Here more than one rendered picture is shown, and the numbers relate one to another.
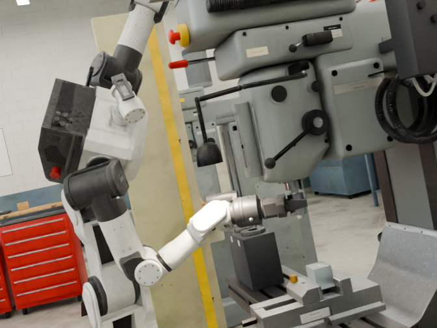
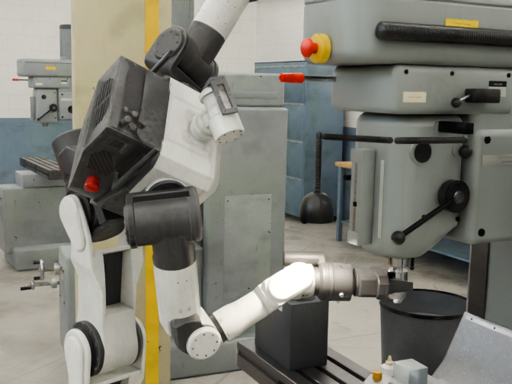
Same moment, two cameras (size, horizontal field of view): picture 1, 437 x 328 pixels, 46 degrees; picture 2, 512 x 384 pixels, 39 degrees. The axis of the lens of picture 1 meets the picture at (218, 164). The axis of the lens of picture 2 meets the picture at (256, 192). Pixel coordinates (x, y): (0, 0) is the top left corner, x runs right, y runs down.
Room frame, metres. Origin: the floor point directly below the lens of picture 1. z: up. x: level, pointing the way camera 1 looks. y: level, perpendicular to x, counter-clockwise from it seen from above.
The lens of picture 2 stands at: (-0.04, 0.48, 1.68)
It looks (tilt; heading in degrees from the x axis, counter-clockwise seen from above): 8 degrees down; 348
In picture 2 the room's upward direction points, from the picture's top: 1 degrees clockwise
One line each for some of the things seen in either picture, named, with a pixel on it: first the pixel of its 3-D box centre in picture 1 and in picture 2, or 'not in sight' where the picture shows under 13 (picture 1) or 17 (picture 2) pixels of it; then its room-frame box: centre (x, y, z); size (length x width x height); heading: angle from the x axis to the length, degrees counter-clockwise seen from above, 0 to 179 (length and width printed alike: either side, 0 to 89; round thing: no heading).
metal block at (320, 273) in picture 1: (320, 275); (410, 376); (1.42, -0.21, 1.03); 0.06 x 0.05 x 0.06; 12
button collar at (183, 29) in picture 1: (183, 35); (319, 48); (1.42, 0.02, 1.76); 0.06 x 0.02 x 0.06; 15
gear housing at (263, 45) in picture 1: (280, 49); (421, 89); (1.49, -0.24, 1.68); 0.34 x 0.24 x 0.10; 105
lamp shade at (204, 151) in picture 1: (208, 153); (317, 206); (1.41, 0.02, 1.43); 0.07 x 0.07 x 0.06
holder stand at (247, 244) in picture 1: (253, 254); (290, 321); (1.89, -0.06, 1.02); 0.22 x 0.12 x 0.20; 13
